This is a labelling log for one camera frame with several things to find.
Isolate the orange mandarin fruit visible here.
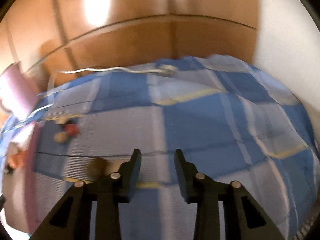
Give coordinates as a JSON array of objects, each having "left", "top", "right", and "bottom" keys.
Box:
[{"left": 8, "top": 151, "right": 27, "bottom": 169}]

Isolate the small beige potato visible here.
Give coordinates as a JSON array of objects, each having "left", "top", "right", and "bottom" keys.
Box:
[{"left": 54, "top": 132, "right": 69, "bottom": 144}]

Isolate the red tomato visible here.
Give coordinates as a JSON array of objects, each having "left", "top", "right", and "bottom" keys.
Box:
[{"left": 64, "top": 124, "right": 79, "bottom": 137}]

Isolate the blue plaid tablecloth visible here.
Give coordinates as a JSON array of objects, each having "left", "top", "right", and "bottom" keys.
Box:
[{"left": 30, "top": 55, "right": 319, "bottom": 239}]

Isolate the pink electric kettle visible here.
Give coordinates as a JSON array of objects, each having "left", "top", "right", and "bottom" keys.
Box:
[{"left": 1, "top": 62, "right": 39, "bottom": 121}]

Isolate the wooden panelled wardrobe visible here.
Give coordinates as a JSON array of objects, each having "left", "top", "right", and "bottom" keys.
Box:
[{"left": 1, "top": 0, "right": 259, "bottom": 88}]

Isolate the white power cable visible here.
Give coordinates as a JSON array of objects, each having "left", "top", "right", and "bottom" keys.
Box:
[{"left": 24, "top": 64, "right": 179, "bottom": 123}]

